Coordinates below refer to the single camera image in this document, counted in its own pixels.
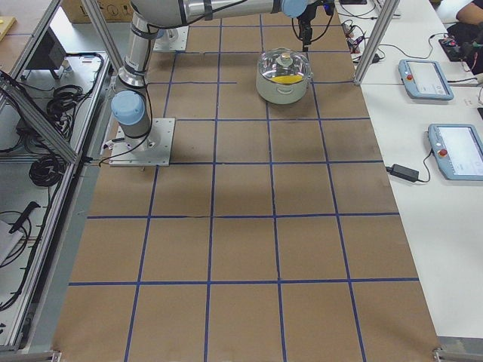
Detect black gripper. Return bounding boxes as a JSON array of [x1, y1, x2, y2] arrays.
[[297, 3, 320, 51]]

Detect glass pot lid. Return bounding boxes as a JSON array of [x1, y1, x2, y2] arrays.
[[257, 48, 312, 83]]

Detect yellow corn cob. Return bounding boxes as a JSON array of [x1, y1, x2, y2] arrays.
[[271, 75, 304, 84]]

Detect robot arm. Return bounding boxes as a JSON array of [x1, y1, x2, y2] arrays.
[[111, 1, 324, 151], [155, 29, 178, 48]]

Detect pale green cooking pot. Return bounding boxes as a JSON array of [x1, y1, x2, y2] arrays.
[[256, 48, 312, 105]]

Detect upper blue teach pendant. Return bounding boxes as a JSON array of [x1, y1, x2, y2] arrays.
[[398, 60, 454, 101]]

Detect blue teach pendant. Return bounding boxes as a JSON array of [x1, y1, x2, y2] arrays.
[[398, 60, 454, 101], [428, 124, 482, 181]]

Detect small electronics board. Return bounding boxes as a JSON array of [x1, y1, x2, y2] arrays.
[[438, 37, 472, 62]]

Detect person in black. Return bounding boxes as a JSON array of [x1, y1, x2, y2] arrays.
[[448, 0, 482, 45]]

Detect black power adapter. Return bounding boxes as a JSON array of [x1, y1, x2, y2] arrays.
[[386, 164, 419, 183]]

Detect cardboard box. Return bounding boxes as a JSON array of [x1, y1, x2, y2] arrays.
[[61, 0, 135, 24]]

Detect lower blue teach pendant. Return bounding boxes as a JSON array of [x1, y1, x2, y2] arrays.
[[428, 124, 482, 181]]

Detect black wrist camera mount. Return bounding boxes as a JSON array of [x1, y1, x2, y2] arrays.
[[320, 0, 335, 17]]

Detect aluminium frame post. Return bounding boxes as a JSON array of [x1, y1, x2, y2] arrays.
[[353, 0, 399, 85]]

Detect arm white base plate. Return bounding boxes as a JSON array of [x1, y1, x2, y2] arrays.
[[108, 118, 175, 167], [153, 26, 189, 53]]

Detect coiled black cables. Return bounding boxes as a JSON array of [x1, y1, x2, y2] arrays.
[[29, 154, 65, 187]]

